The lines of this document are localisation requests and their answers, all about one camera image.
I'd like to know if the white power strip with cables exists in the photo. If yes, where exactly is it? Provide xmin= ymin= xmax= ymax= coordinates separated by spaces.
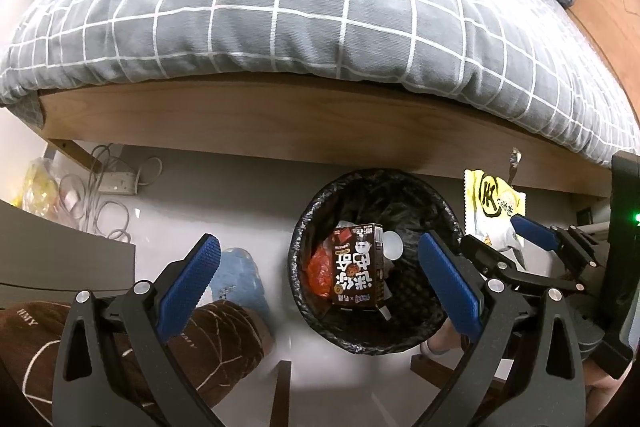
xmin=60 ymin=144 xmax=163 ymax=243

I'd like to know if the red plastic bag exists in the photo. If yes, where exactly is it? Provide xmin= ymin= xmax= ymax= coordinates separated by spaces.
xmin=306 ymin=243 xmax=335 ymax=300

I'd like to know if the black lined trash bin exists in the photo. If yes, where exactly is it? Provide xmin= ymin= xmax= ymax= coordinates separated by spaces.
xmin=289 ymin=168 xmax=463 ymax=355

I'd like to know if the grey checked bed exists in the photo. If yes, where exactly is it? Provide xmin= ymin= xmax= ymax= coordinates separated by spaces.
xmin=0 ymin=0 xmax=640 ymax=165

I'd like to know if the wooden bed frame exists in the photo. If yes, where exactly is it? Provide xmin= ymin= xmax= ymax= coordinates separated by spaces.
xmin=37 ymin=0 xmax=640 ymax=200

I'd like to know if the yellow plastic bag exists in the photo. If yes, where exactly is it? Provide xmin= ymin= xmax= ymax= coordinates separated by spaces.
xmin=20 ymin=157 xmax=68 ymax=228

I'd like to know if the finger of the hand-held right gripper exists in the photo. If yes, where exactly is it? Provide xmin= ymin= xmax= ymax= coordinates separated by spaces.
xmin=510 ymin=213 xmax=603 ymax=280
xmin=460 ymin=234 xmax=581 ymax=303

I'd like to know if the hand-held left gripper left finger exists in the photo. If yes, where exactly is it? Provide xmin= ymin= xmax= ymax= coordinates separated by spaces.
xmin=50 ymin=234 xmax=226 ymax=427

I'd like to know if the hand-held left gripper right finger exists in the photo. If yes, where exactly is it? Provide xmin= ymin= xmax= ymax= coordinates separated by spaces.
xmin=417 ymin=232 xmax=588 ymax=427

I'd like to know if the yellow snack packet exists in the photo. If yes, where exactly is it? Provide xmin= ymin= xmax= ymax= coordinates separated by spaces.
xmin=462 ymin=168 xmax=528 ymax=268

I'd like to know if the light blue slipper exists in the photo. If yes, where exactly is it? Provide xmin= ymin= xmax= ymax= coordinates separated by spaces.
xmin=207 ymin=247 xmax=273 ymax=338

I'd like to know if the dark wooden furniture leg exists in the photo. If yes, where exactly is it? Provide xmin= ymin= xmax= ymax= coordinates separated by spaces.
xmin=410 ymin=349 xmax=503 ymax=413
xmin=272 ymin=359 xmax=293 ymax=427

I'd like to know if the brown snack box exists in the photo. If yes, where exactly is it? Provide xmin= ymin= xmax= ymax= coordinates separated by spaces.
xmin=331 ymin=223 xmax=385 ymax=312

